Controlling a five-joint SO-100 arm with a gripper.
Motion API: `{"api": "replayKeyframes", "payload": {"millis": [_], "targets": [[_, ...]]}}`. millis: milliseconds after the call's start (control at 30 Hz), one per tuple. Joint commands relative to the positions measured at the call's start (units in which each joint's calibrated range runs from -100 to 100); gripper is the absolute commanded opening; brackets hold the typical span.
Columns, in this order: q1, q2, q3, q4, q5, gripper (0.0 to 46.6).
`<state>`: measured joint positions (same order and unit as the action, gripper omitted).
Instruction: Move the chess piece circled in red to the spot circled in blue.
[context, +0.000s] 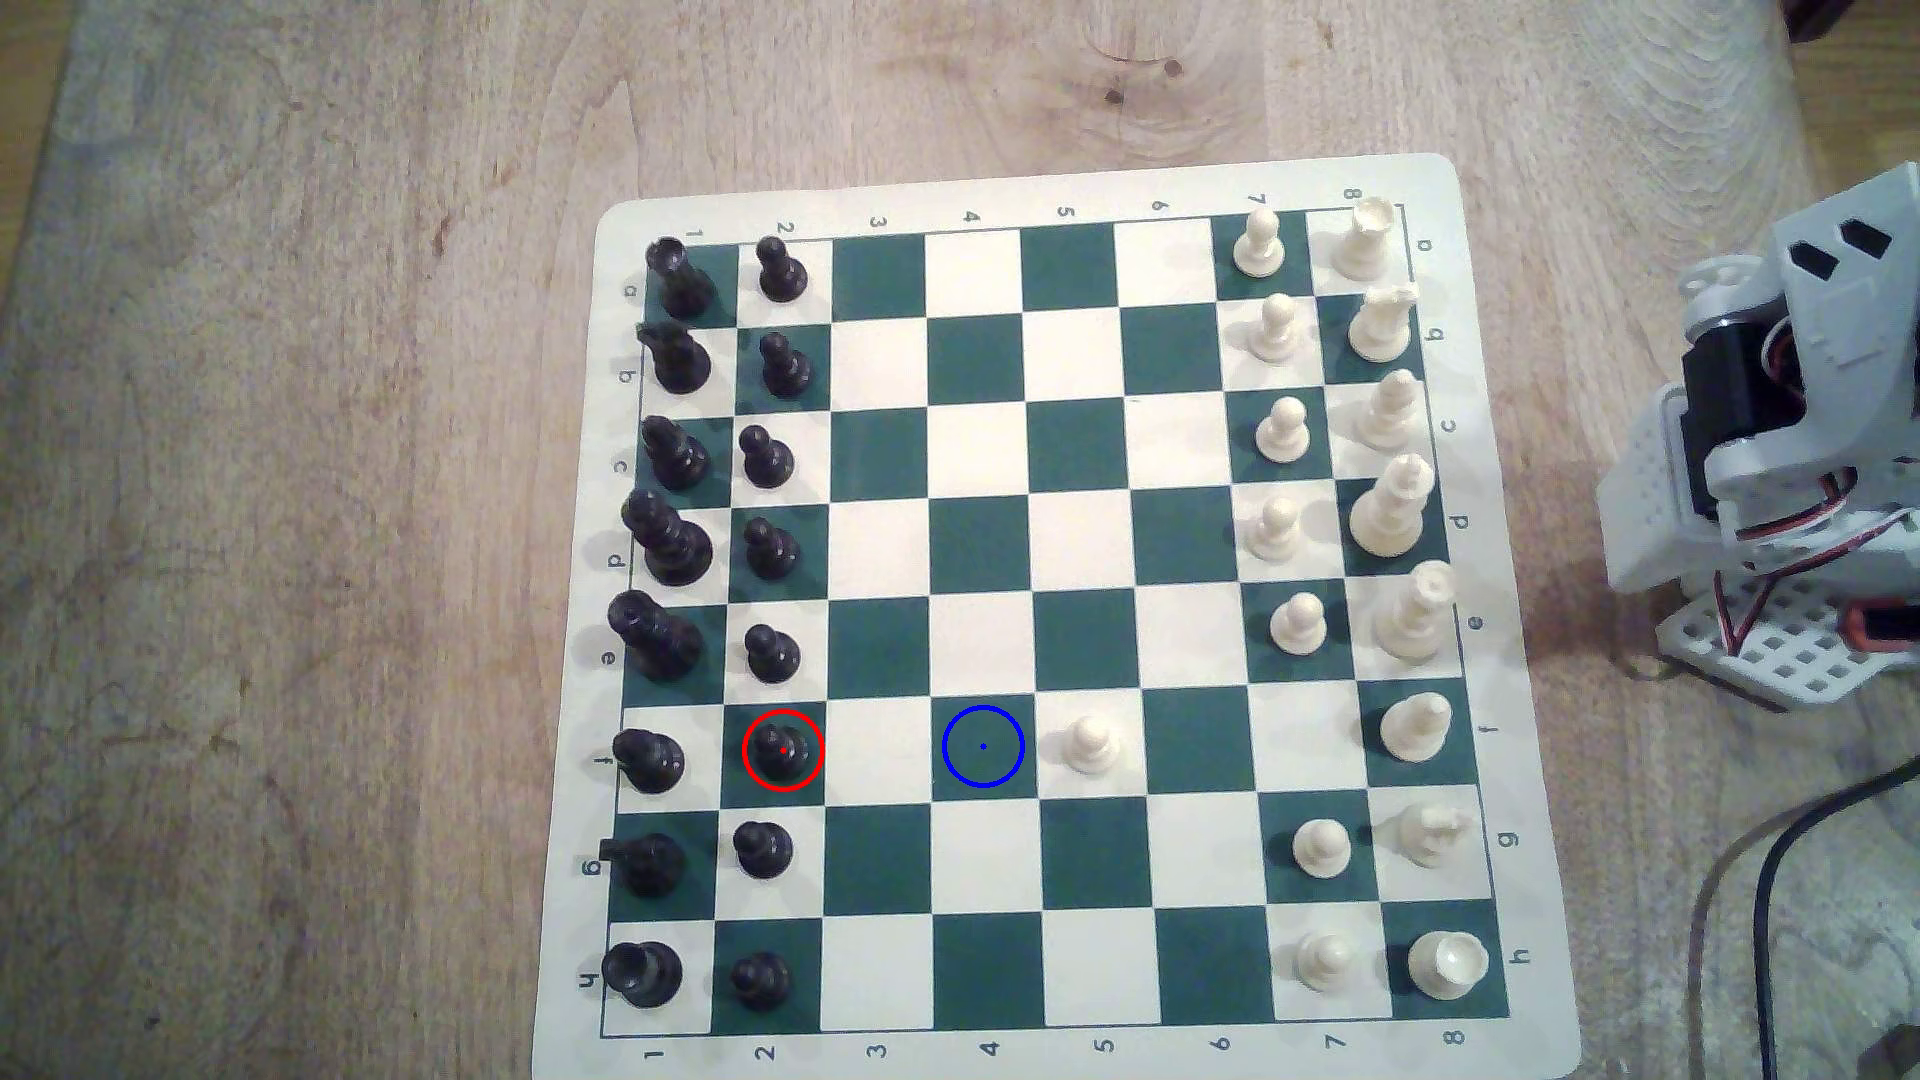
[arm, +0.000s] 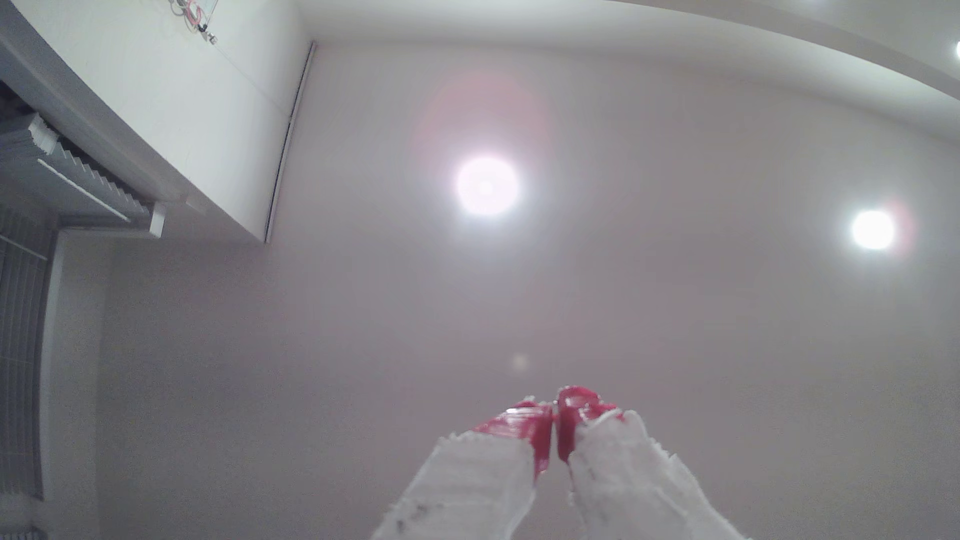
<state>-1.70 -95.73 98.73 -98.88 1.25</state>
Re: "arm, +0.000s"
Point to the lowered grey window blind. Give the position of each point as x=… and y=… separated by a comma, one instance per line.
x=21, y=360

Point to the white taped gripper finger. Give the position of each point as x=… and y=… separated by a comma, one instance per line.
x=465, y=487
x=630, y=487

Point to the raised white window blind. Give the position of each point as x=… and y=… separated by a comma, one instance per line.
x=75, y=176

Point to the dark narrow trim strip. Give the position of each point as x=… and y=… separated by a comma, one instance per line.
x=289, y=142

